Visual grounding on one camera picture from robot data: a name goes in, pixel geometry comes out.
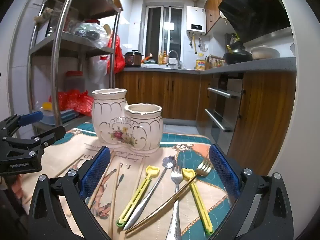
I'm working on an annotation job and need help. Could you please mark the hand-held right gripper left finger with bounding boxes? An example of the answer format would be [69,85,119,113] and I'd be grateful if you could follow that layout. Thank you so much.
[29,146,112,240]

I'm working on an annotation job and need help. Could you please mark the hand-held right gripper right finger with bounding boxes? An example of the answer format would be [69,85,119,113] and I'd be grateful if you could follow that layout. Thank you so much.
[207,144,293,240]

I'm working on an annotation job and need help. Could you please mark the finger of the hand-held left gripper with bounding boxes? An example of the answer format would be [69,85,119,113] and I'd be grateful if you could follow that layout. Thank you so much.
[0,111,44,138]
[0,126,66,161]

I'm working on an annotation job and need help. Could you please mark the wooden chopstick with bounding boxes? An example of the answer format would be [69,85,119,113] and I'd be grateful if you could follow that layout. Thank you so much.
[109,162,120,240]
[54,154,85,178]
[87,152,117,207]

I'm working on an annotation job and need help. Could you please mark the gold fork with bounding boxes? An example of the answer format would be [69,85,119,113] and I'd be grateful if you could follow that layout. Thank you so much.
[124,159,213,233]

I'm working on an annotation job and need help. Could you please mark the yellow-green plastic spoon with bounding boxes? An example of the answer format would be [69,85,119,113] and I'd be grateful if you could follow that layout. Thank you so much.
[182,167,215,235]

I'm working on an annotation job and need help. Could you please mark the yellow plastic sealing clip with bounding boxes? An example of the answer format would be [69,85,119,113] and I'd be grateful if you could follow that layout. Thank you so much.
[116,165,160,228]

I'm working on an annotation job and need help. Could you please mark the silver fork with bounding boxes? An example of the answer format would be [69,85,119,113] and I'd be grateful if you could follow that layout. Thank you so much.
[166,164,184,240]

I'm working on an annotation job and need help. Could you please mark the white floral ceramic utensil holder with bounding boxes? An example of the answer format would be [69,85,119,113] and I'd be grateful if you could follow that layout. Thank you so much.
[91,88,164,154]

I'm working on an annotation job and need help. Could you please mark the silver spoon with flower end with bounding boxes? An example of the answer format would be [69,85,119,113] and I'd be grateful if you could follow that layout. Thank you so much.
[122,156,175,230]

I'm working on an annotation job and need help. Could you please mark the crumpled red plastic bag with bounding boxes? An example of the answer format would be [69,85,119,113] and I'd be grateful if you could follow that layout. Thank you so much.
[50,90,95,117]

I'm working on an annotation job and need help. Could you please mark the printed quilted table mat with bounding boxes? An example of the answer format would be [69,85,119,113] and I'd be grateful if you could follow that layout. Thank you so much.
[21,122,237,240]

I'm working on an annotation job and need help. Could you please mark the plastic jar with red lid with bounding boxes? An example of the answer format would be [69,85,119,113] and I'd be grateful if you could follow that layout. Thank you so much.
[64,71,84,93]

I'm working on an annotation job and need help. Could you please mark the wooden side cabinet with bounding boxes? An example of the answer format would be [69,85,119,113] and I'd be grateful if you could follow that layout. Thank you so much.
[226,71,297,178]

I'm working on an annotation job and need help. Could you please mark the stainless steel shelf rack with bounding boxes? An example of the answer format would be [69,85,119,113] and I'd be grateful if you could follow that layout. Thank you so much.
[11,0,124,135]

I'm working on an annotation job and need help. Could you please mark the white plastic bag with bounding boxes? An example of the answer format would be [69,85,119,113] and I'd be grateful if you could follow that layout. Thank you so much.
[87,56,108,84]

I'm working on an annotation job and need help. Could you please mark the wooden base cabinets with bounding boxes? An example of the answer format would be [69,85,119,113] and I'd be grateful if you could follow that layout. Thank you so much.
[115,70,201,122]

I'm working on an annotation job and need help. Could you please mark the hanging red plastic bag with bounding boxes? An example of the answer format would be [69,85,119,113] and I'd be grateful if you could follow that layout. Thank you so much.
[107,30,126,74]

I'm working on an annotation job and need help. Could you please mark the clear bag of groceries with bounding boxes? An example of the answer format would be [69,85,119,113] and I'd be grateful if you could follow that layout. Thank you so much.
[70,19,108,49]

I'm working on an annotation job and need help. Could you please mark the grey kitchen countertop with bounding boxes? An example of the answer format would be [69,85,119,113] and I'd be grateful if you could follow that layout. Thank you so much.
[123,56,297,75]

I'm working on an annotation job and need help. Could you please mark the dark red rice cooker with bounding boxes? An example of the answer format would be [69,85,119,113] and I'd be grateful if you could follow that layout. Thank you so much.
[124,50,144,67]

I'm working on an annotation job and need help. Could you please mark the black wok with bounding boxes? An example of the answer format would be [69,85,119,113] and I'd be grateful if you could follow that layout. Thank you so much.
[223,45,253,65]

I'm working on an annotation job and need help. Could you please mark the chrome faucet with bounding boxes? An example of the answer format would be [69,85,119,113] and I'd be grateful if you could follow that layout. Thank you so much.
[168,50,181,69]

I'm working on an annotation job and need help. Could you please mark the white ceramic pot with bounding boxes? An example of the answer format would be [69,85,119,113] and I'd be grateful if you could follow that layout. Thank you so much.
[250,45,280,60]

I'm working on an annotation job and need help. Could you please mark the white water heater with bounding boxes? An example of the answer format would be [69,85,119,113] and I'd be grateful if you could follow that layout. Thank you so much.
[185,6,207,36]

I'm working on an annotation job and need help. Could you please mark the kitchen window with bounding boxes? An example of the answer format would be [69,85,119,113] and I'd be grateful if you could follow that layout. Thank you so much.
[145,5,184,63]

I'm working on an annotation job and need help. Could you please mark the black range hood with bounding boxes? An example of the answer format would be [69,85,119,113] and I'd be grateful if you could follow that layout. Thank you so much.
[217,0,292,43]

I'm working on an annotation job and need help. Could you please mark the built-in oven with handles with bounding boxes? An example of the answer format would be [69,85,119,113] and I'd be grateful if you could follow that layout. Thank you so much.
[205,76,244,145]

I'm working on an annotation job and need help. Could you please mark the wooden wall cabinet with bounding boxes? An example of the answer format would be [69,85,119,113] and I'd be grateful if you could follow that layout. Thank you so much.
[204,0,236,34]

